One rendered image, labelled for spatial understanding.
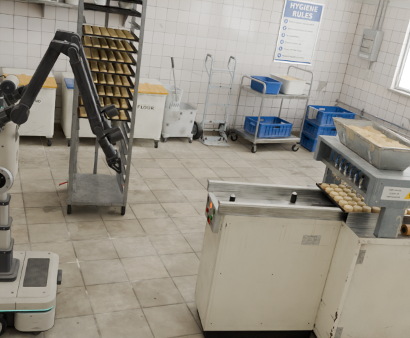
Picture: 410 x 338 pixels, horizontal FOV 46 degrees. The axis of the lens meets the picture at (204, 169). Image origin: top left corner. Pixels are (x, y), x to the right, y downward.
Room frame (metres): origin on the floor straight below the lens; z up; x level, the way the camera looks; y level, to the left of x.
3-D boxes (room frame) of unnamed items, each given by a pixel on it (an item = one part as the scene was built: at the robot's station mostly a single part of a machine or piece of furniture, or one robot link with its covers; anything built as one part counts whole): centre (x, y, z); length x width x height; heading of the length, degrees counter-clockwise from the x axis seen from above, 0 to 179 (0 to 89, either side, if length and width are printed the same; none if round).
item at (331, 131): (7.00, -1.67, 0.30); 0.60 x 0.40 x 0.20; 116
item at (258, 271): (2.59, -0.44, 0.45); 0.70 x 0.34 x 0.90; 104
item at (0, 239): (2.36, 1.07, 0.38); 0.13 x 0.13 x 0.40; 16
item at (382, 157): (2.72, -0.93, 1.25); 0.56 x 0.29 x 0.14; 14
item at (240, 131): (6.66, -0.79, 0.57); 0.85 x 0.58 x 1.13; 123
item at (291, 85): (6.75, -0.93, 0.89); 0.44 x 0.36 x 0.20; 34
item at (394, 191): (2.72, -0.93, 1.01); 0.72 x 0.33 x 0.34; 14
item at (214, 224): (2.51, -0.08, 0.77); 0.24 x 0.04 x 0.14; 14
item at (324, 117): (7.00, -1.67, 0.50); 0.60 x 0.40 x 0.20; 118
